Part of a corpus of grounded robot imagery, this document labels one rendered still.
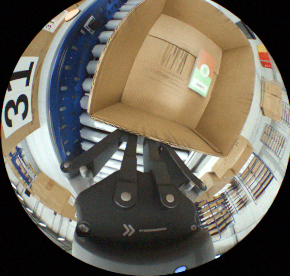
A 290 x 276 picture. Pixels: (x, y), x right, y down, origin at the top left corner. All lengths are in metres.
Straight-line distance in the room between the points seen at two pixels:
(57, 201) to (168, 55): 0.80
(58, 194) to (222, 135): 0.76
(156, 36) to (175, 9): 0.15
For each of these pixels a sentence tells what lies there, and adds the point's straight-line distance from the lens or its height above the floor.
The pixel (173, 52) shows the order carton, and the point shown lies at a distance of 0.31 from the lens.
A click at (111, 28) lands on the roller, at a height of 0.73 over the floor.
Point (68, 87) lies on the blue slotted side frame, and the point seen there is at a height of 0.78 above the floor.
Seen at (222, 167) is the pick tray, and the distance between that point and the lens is 0.61.
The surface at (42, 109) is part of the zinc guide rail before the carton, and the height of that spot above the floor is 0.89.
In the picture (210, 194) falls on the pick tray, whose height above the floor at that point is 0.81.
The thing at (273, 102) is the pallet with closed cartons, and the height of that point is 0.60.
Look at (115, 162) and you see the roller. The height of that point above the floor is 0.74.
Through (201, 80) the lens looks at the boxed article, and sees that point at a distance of 0.31.
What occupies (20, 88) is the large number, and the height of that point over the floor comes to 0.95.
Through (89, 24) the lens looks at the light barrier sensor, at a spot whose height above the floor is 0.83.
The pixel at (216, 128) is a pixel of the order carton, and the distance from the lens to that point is 0.28.
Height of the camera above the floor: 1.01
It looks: 66 degrees down
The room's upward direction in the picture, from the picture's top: 172 degrees clockwise
